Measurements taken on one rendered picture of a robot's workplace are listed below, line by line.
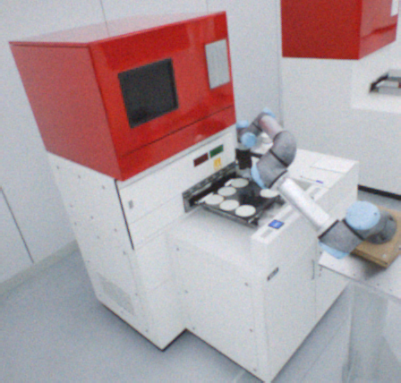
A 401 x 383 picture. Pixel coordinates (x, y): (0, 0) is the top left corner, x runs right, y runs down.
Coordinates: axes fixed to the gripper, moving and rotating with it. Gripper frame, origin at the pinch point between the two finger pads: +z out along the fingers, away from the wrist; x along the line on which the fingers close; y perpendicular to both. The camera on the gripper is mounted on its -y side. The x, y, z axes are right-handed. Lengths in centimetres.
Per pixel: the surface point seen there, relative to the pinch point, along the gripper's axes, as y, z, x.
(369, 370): -29, 82, 82
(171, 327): 65, 74, 23
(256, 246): 21, -1, 63
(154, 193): 57, -15, 18
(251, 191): 4.2, 1.4, 13.1
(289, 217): 0, -5, 53
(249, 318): 28, 39, 63
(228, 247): 29, 9, 45
